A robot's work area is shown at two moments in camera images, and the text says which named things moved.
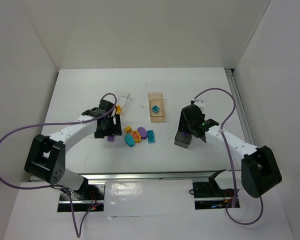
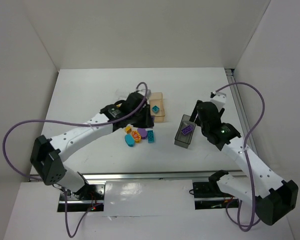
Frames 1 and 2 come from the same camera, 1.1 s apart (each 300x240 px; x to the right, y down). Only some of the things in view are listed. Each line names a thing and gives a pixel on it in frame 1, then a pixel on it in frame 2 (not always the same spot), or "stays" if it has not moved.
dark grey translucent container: [182, 139] stays
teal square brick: [150, 135] stays
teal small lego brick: [155, 109] stays
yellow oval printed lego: [136, 136] stays
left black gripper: [112, 130] → [145, 116]
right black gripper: [186, 125] → [198, 110]
